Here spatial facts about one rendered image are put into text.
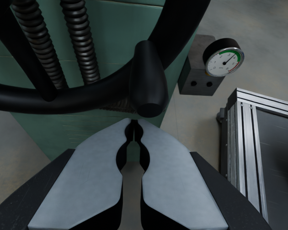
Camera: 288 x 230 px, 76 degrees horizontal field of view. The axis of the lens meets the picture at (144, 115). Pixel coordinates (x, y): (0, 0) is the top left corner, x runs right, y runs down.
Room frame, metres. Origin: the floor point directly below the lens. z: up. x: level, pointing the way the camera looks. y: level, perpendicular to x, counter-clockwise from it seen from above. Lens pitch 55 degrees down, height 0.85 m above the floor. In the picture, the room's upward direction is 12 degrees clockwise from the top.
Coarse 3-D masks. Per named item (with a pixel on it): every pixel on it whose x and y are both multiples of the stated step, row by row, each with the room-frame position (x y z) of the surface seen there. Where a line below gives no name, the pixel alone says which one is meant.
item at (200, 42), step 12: (204, 36) 0.41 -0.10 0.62; (192, 48) 0.36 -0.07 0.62; (204, 48) 0.37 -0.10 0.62; (192, 60) 0.32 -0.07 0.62; (192, 72) 0.29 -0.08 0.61; (204, 72) 0.30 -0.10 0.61; (180, 84) 0.31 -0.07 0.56; (192, 84) 0.29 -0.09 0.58; (204, 84) 0.30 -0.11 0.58; (216, 84) 0.31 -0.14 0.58
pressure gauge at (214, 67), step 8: (216, 40) 0.29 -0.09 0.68; (224, 40) 0.29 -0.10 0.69; (232, 40) 0.29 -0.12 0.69; (208, 48) 0.29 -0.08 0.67; (216, 48) 0.28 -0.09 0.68; (224, 48) 0.27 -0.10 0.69; (232, 48) 0.27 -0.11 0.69; (208, 56) 0.27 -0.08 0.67; (216, 56) 0.27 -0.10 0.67; (224, 56) 0.27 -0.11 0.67; (240, 56) 0.28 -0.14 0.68; (208, 64) 0.27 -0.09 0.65; (216, 64) 0.27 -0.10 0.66; (232, 64) 0.28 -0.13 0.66; (240, 64) 0.28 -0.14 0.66; (208, 72) 0.27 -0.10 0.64; (216, 72) 0.27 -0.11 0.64; (224, 72) 0.28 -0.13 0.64; (232, 72) 0.28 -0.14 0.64
